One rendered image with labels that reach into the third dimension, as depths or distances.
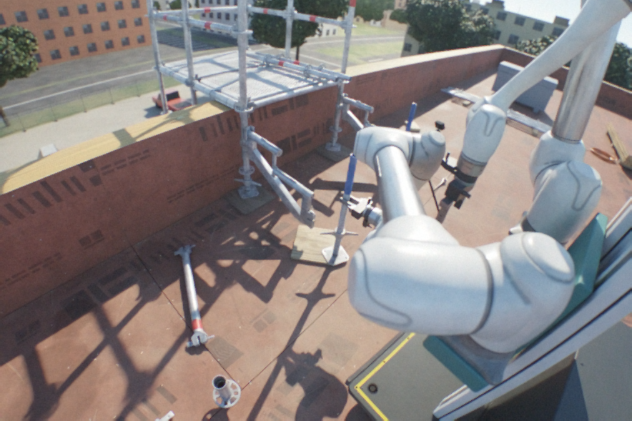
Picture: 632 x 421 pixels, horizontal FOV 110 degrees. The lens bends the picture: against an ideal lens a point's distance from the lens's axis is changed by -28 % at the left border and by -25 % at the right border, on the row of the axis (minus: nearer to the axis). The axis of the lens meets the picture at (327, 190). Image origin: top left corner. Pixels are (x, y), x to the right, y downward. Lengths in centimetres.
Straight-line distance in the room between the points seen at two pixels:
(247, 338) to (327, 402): 51
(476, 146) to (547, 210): 28
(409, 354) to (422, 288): 92
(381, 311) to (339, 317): 126
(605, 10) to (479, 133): 42
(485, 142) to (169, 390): 165
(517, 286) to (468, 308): 9
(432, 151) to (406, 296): 64
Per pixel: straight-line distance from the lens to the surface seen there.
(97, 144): 197
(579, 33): 88
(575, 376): 100
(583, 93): 106
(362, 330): 171
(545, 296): 53
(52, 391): 191
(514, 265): 51
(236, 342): 165
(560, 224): 97
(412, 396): 130
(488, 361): 68
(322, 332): 167
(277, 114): 242
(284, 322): 168
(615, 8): 88
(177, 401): 162
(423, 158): 101
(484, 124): 87
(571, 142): 111
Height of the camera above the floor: 151
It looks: 38 degrees down
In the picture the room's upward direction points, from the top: 8 degrees clockwise
